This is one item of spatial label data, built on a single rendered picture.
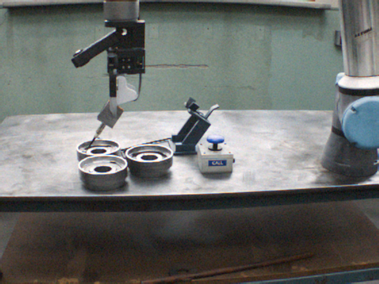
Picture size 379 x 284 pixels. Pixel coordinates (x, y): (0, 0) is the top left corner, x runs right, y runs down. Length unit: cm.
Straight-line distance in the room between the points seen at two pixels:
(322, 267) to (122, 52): 71
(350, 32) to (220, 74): 183
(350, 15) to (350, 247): 66
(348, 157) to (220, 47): 168
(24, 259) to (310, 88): 210
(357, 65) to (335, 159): 27
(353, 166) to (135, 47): 56
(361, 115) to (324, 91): 199
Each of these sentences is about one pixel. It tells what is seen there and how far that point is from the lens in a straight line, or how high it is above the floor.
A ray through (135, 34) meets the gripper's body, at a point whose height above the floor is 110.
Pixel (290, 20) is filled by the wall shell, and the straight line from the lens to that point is 273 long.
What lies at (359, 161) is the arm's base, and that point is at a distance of 108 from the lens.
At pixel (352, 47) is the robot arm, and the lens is 91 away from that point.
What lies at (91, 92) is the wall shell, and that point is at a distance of 266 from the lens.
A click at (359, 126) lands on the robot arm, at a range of 91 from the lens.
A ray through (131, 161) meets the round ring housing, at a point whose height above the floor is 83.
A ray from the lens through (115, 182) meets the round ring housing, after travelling 94.
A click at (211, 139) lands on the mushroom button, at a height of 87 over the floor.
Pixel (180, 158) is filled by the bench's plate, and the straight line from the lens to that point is 111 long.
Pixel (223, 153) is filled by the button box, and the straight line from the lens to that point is 102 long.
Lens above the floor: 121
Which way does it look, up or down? 20 degrees down
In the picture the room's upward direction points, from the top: 1 degrees clockwise
